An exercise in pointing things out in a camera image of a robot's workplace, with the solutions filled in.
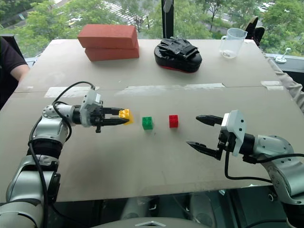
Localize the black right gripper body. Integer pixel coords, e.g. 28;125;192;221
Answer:
217;127;236;153

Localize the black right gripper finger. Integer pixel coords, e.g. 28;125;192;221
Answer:
186;141;224;160
195;114;225;127

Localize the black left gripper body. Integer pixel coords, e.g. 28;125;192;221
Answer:
89;101;106;133

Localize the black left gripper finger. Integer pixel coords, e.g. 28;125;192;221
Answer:
103;107;122;116
99;118;130;127

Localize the yellow toy brick cube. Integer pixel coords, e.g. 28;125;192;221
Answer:
118;108;135;126

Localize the green toy brick cube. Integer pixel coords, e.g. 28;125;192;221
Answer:
142;116;154;131

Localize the red toy brick cube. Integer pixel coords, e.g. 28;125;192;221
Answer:
169;114;180;129

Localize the clear tape strip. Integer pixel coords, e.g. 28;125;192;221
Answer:
113;82;226;96
260;80;285;91

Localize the red clay brick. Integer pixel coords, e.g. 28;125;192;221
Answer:
85;46;140;62
77;24;139;50

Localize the black boxing focus pad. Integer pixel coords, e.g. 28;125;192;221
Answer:
153;44;203;74

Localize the dark rounded shape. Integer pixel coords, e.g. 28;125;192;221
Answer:
120;192;216;228

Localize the clear plastic measuring cup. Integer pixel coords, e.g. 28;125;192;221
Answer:
219;28;248;59

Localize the silver robot torso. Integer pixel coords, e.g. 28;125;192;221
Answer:
89;217;216;228

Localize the person in dark shirt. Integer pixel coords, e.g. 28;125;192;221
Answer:
0;37;31;111

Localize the black and tan glove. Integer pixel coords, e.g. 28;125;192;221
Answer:
245;16;266;47

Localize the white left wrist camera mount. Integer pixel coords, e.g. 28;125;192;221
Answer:
79;89;103;128

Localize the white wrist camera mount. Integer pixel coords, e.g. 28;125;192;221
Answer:
220;109;247;158
79;89;103;128

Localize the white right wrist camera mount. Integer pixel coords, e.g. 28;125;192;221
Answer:
220;109;247;158

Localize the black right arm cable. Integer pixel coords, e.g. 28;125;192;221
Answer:
224;149;304;184

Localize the white window handle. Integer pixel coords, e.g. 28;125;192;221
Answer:
273;47;292;65

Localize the black window frame post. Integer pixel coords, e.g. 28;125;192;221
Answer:
161;0;176;40

